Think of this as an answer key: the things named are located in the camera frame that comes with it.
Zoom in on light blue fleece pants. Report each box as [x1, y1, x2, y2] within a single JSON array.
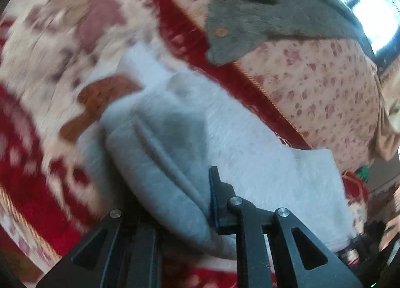
[[78, 42, 356, 259]]

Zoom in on pink floral bed sheet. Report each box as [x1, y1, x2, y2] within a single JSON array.
[[174, 0, 380, 171]]

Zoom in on red floral plush blanket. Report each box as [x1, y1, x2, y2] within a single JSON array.
[[1, 0, 368, 272]]

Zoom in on grey fuzzy buttoned cardigan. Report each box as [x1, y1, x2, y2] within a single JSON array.
[[205, 0, 375, 66]]

